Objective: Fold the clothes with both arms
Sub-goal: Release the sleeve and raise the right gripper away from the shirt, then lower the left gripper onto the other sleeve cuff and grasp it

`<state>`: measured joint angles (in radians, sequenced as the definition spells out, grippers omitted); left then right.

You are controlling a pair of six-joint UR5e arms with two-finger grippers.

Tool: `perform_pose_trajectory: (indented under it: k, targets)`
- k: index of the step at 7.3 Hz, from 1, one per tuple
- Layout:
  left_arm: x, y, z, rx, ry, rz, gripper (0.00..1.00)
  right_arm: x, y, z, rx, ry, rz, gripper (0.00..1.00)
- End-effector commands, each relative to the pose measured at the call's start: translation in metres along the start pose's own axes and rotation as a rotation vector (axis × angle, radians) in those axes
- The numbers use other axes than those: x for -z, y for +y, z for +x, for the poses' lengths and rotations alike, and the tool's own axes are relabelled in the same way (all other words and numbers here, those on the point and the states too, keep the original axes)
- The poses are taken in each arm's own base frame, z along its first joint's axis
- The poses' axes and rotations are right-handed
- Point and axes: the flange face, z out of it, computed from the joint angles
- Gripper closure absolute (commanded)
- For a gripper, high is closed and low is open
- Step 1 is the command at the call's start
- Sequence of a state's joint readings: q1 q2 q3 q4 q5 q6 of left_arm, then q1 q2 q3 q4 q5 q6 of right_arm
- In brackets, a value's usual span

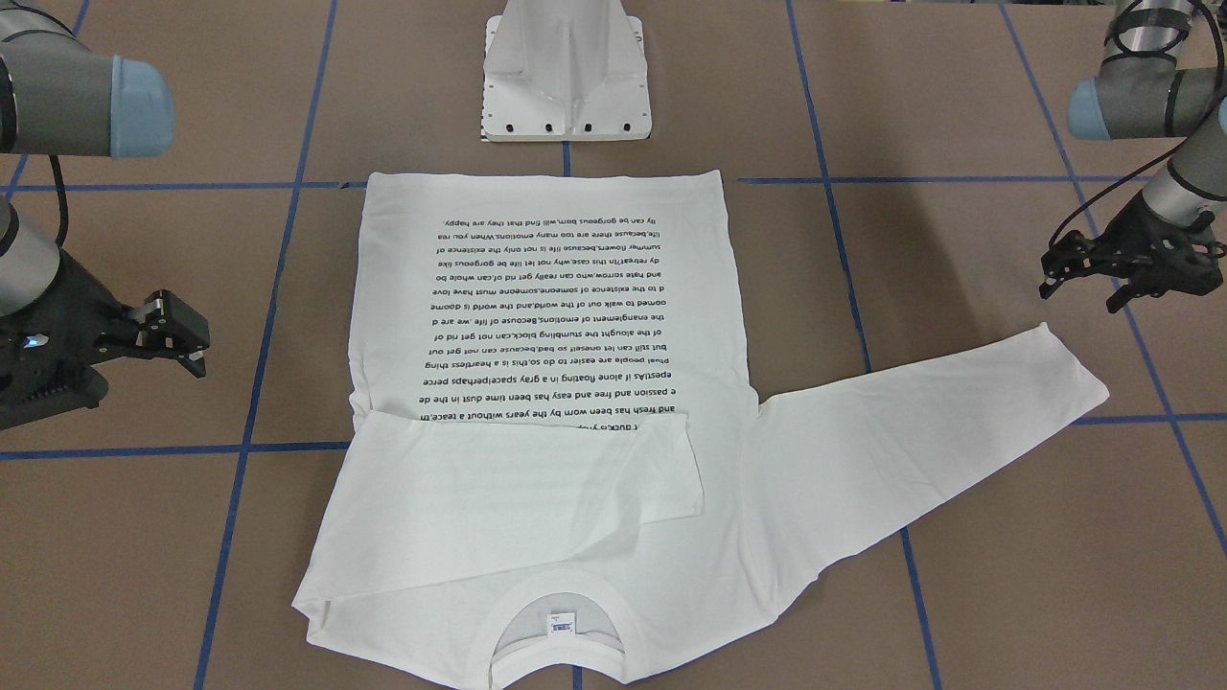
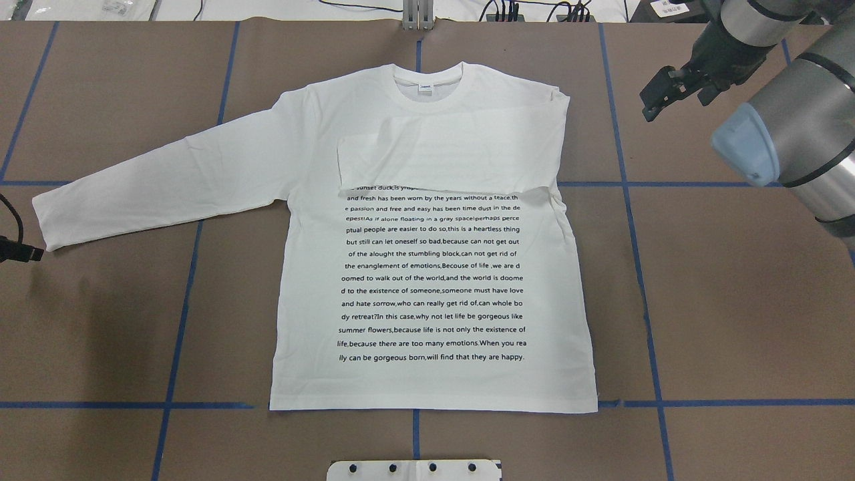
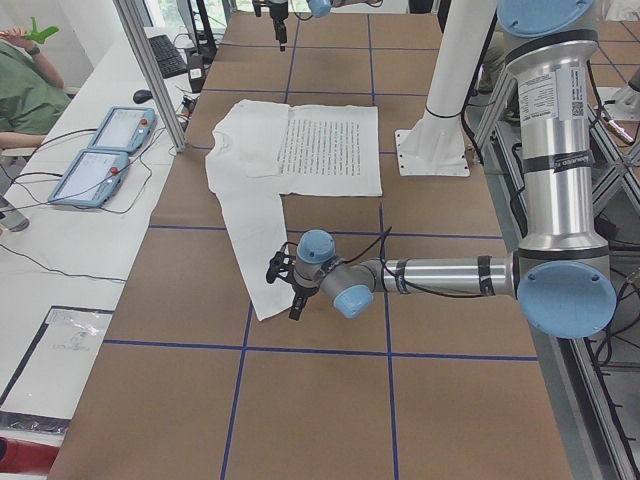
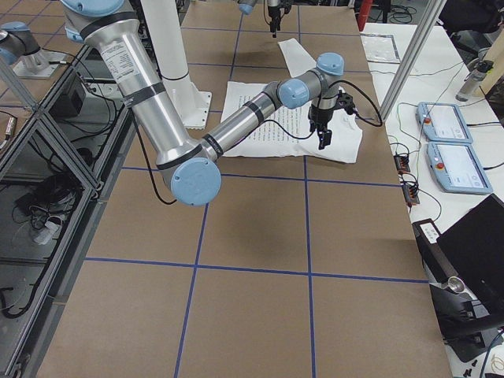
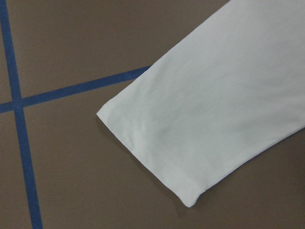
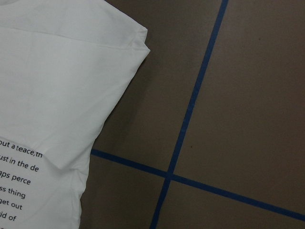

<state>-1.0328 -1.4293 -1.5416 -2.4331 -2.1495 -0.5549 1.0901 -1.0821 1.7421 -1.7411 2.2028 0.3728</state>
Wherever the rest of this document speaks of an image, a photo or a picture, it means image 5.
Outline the white printed t-shirt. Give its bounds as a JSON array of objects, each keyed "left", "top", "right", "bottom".
[{"left": 97, "top": 0, "right": 305, "bottom": 207}]

